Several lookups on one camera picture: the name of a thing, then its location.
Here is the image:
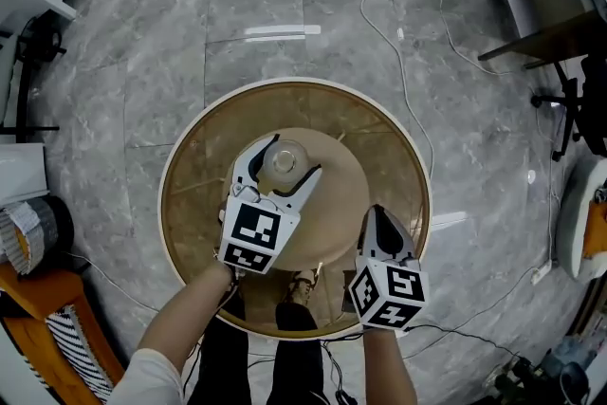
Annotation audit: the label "white power cable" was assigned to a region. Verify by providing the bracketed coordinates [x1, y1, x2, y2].
[359, 0, 436, 180]

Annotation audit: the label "black metal stand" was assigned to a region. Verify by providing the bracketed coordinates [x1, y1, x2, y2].
[0, 12, 68, 144]

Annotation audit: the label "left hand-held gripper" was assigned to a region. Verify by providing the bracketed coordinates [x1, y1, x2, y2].
[216, 133, 324, 275]

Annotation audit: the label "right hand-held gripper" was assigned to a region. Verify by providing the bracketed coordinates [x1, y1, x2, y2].
[347, 203, 431, 331]

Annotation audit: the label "round glass side table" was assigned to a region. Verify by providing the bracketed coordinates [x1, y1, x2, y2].
[157, 76, 433, 342]

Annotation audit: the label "white shirt sleeve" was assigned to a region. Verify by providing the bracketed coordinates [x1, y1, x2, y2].
[104, 347, 185, 405]

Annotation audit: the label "black cable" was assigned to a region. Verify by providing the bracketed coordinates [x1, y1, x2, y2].
[317, 322, 527, 405]

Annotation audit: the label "orange cloth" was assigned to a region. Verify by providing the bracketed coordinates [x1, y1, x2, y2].
[581, 198, 607, 261]

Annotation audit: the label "person's tan shoe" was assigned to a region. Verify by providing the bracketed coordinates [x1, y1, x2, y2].
[283, 268, 320, 305]

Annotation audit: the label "white box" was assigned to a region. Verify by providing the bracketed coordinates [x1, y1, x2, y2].
[0, 142, 50, 206]

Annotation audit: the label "orange armchair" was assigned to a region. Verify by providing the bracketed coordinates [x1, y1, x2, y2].
[0, 261, 125, 405]

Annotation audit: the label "person's left forearm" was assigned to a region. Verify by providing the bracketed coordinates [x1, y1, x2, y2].
[136, 259, 237, 377]

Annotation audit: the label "person's right forearm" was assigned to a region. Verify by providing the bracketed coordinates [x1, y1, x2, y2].
[361, 325, 419, 405]

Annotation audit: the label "black office chair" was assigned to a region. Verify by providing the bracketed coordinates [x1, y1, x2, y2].
[529, 54, 607, 163]

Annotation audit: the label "clear glass container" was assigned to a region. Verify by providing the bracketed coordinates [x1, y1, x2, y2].
[262, 138, 312, 186]

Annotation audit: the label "small white power strip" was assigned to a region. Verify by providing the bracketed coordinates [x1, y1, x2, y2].
[529, 259, 554, 286]

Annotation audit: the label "person's black trousers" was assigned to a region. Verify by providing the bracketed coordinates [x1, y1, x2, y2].
[188, 301, 329, 405]

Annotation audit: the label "white round pouf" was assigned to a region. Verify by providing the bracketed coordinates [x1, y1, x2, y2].
[554, 155, 607, 282]

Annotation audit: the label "black white striped cushion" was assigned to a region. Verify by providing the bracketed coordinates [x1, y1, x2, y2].
[44, 304, 116, 403]

